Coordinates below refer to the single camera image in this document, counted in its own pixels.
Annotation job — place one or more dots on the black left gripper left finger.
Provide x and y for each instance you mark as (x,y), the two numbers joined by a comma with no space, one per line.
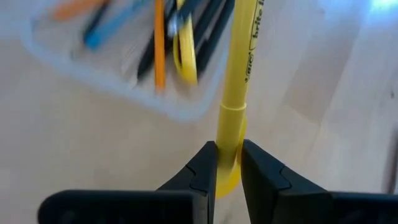
(186,199)

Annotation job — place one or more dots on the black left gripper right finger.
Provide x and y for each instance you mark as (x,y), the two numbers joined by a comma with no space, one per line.
(273,199)

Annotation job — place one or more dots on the yellow highlighter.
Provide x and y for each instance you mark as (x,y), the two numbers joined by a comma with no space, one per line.
(239,62)
(188,56)

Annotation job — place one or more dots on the plain orange pencil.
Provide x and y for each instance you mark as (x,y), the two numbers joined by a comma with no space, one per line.
(160,56)

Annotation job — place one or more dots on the black and clear pen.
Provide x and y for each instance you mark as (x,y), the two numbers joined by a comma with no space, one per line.
(173,25)

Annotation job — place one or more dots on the blue ballpoint pen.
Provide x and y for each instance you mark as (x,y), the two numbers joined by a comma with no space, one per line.
(105,28)

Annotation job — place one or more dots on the orange pencil yellow eraser cap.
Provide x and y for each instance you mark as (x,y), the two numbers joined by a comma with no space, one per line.
(74,7)

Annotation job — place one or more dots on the clear plastic supply box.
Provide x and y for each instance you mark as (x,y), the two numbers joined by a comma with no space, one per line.
(93,77)

